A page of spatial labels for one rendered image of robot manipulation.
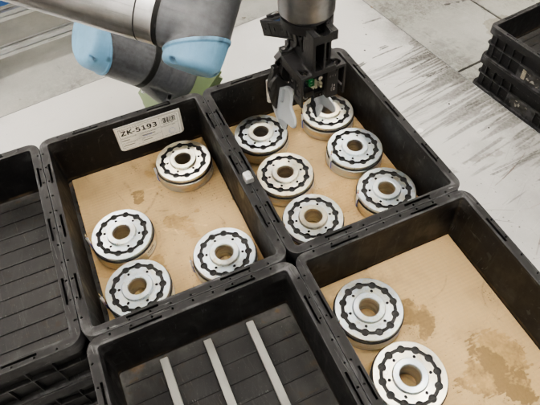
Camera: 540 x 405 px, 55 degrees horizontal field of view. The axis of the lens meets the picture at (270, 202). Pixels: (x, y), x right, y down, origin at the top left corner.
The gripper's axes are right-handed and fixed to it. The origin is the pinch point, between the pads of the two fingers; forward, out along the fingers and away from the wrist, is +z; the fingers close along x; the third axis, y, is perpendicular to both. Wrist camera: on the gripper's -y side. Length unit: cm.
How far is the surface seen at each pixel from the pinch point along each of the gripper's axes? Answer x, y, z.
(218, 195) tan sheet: -15.4, -2.1, 14.8
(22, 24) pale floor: -45, -221, 98
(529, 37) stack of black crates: 109, -40, 49
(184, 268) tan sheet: -26.4, 9.3, 14.7
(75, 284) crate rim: -41.4, 10.6, 4.7
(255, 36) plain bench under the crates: 18, -59, 28
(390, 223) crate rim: 3.1, 22.7, 4.7
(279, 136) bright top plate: -0.1, -7.4, 11.8
